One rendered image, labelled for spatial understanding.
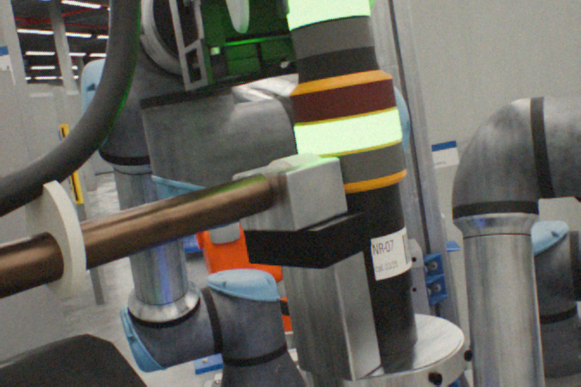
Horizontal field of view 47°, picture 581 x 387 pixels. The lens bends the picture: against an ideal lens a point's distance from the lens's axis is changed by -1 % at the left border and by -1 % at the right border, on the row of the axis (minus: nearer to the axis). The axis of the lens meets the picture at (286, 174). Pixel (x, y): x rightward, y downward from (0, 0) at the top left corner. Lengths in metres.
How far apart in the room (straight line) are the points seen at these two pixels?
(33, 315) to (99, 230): 4.88
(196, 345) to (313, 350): 0.85
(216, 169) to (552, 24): 2.04
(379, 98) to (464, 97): 2.03
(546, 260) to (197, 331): 0.57
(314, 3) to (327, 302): 0.12
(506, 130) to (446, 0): 1.56
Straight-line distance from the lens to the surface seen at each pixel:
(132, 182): 0.94
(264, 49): 0.35
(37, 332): 5.11
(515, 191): 0.76
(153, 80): 0.52
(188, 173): 0.51
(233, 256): 4.28
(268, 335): 1.14
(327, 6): 0.27
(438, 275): 1.30
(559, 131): 0.75
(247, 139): 0.52
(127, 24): 0.21
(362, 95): 0.26
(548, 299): 1.16
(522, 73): 2.40
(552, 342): 1.18
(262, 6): 0.35
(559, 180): 0.76
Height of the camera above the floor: 1.55
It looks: 6 degrees down
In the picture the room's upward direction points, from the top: 10 degrees counter-clockwise
